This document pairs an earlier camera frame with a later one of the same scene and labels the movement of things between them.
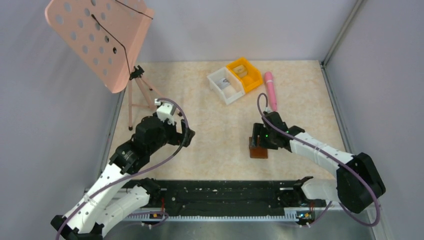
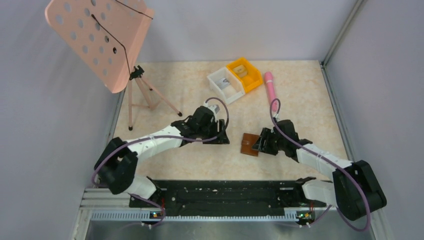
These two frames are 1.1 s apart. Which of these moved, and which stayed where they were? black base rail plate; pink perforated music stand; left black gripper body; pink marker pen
Moved: left black gripper body
Stayed: black base rail plate; pink perforated music stand; pink marker pen
